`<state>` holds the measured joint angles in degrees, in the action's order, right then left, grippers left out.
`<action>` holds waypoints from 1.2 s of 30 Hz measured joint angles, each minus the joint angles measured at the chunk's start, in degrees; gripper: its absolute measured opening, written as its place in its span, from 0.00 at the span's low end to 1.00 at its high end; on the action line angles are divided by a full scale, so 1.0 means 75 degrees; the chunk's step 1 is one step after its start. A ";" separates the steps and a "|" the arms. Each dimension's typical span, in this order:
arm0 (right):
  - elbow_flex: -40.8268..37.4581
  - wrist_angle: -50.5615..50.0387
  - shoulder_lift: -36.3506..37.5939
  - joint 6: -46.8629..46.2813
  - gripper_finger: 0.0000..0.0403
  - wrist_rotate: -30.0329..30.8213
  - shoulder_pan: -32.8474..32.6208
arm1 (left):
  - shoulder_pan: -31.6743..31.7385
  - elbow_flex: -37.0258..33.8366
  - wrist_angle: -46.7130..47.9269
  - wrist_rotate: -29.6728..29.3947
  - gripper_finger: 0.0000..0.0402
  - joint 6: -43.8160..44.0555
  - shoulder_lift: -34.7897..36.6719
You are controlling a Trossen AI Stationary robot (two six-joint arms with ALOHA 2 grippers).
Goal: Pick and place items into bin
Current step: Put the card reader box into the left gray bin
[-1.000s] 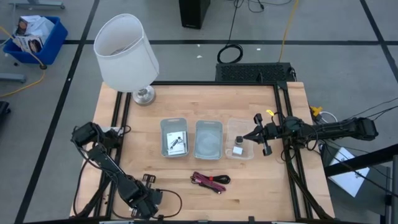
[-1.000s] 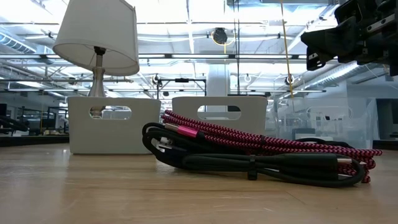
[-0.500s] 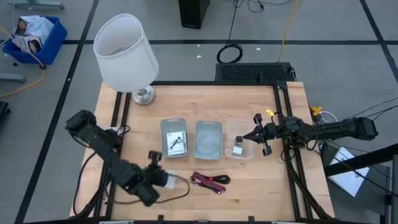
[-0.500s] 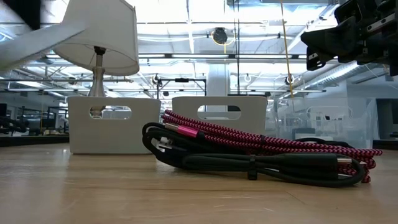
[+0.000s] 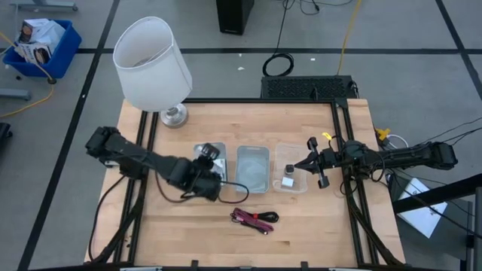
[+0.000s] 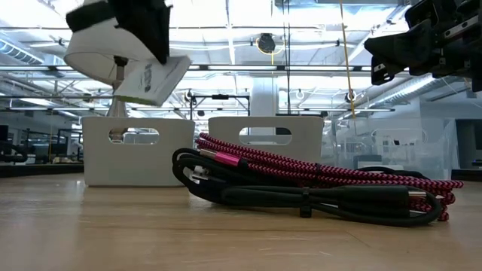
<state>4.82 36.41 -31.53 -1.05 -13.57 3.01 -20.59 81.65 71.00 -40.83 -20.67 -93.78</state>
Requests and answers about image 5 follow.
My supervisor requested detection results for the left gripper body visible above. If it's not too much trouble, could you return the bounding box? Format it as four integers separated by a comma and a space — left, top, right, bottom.
188, 157, 224, 202

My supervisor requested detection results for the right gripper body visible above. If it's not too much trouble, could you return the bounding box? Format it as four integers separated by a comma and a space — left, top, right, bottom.
307, 136, 343, 190

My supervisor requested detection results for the white packaged item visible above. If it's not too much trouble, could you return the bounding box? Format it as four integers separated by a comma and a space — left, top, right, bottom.
212, 157, 227, 178

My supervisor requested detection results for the pink cable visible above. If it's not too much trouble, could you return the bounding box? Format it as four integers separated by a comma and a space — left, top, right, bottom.
230, 207, 275, 236

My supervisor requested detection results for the black cable with red tie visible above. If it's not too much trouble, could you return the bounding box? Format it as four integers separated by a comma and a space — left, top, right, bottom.
252, 211, 281, 224

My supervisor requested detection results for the clear plastic bin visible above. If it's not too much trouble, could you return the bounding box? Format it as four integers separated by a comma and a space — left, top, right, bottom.
272, 142, 309, 194

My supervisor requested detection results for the grey plastic bin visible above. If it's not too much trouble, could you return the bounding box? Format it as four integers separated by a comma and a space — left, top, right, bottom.
193, 142, 229, 184
235, 145, 271, 195

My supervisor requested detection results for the black perforated case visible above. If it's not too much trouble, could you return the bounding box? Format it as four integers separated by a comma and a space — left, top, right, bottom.
260, 75, 359, 101

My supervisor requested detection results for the white flat box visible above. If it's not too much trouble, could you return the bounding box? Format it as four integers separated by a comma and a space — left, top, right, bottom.
397, 177, 450, 239

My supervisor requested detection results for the black metal beam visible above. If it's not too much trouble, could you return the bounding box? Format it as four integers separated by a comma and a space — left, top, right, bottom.
391, 173, 482, 215

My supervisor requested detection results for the white shade table lamp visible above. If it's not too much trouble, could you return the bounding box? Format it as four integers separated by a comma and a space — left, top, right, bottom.
112, 16, 194, 129

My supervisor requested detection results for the grey metal cart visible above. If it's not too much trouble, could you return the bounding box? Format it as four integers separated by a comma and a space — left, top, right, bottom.
387, 175, 482, 261

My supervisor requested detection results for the black computer tower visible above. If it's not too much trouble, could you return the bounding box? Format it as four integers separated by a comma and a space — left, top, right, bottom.
215, 0, 255, 36

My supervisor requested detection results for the blue plastic crate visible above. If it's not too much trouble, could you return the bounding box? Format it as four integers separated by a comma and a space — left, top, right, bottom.
2, 19, 83, 80

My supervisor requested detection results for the grey metal table foot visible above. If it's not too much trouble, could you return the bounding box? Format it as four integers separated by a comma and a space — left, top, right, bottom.
10, 0, 79, 12
0, 88, 32, 102

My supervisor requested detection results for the white printed carton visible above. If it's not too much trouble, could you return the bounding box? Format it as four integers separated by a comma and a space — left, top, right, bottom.
17, 18, 66, 53
14, 42, 53, 65

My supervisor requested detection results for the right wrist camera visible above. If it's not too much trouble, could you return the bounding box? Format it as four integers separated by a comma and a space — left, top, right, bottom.
319, 148, 338, 167

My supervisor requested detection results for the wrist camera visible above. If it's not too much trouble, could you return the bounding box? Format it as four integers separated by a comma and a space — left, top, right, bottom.
202, 142, 221, 160
319, 148, 338, 167

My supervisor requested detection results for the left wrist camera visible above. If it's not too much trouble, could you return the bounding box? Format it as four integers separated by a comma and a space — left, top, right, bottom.
202, 142, 221, 160

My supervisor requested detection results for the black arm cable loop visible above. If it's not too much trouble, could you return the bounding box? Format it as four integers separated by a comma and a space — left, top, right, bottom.
154, 171, 251, 206

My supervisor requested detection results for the black aluminium frame rail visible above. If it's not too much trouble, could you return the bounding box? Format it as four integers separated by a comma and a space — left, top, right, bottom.
183, 98, 349, 105
124, 110, 158, 264
111, 110, 148, 264
331, 101, 365, 265
29, 264, 449, 271
341, 107, 378, 265

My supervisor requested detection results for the white coiled cable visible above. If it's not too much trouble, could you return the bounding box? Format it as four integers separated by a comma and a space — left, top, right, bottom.
386, 134, 410, 150

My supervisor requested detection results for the black coiled floor cable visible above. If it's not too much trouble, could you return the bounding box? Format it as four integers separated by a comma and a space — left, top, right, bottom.
261, 0, 295, 78

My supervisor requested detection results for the yellow floor cable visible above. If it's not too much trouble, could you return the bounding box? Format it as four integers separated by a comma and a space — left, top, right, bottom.
337, 0, 363, 75
0, 31, 57, 119

